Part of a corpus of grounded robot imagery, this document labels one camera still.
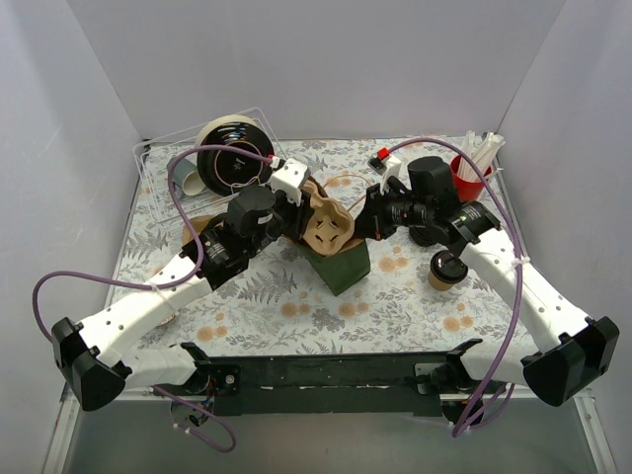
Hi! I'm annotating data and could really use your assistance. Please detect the cardboard cup carrier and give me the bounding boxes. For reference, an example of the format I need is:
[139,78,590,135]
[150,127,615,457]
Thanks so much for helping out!
[302,180,355,257]
[182,213,224,245]

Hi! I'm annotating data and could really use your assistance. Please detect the green paper bag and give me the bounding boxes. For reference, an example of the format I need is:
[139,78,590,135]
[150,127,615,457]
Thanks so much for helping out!
[295,172,371,297]

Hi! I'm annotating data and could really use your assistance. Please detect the single paper cup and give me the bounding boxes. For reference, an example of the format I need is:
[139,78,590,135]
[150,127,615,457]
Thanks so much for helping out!
[428,250,468,291]

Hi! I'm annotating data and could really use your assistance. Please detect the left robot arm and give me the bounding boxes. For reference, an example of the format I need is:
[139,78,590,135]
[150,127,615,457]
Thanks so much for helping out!
[51,186,313,411]

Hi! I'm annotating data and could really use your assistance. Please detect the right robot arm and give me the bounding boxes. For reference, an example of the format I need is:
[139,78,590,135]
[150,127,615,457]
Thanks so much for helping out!
[355,155,620,406]

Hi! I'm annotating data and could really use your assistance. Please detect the floral table mat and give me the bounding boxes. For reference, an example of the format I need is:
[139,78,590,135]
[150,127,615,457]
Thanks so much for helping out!
[117,138,512,356]

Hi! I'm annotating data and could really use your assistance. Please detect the stack of black lids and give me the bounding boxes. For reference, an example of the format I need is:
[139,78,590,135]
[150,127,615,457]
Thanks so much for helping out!
[409,225,444,247]

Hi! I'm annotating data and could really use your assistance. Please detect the red cup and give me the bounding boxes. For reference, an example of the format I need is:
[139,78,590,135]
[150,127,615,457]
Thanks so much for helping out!
[450,155,485,202]

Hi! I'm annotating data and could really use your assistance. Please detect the black plate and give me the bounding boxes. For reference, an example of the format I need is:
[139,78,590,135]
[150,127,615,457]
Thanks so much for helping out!
[195,115,275,197]

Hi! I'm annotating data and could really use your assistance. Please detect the white wrapped straws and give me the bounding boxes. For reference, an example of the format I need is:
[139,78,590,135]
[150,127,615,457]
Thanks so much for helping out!
[458,130,506,180]

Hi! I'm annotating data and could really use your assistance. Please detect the grey mug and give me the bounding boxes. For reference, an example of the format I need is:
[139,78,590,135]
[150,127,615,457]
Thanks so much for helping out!
[167,158,205,197]

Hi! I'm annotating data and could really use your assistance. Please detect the patterned round coaster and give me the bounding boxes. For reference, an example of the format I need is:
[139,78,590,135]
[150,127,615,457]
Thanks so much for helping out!
[156,312,179,328]

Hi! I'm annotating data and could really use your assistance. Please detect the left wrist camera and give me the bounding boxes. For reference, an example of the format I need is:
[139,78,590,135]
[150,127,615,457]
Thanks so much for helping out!
[269,155,310,206]

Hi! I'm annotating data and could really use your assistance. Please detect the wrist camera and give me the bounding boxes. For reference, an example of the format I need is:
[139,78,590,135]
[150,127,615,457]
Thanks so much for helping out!
[368,148,402,195]
[269,155,310,206]

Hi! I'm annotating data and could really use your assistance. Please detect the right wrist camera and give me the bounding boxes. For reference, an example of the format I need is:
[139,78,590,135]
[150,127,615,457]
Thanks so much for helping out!
[368,148,402,195]

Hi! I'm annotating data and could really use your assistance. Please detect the white wire dish rack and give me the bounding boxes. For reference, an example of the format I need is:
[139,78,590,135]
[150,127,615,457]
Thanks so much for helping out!
[131,107,296,223]

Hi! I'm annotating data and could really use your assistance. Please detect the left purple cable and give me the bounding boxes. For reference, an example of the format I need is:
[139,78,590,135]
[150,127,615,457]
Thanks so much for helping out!
[32,145,277,453]

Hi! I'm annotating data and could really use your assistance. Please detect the purple cable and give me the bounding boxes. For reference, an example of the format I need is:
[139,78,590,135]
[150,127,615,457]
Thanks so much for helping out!
[32,145,277,453]
[389,137,525,438]

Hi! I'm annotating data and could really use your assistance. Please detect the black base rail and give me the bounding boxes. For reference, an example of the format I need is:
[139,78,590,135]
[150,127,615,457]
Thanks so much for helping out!
[152,353,510,419]

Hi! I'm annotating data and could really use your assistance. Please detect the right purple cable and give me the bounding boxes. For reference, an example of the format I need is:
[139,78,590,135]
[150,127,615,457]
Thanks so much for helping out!
[389,137,525,438]

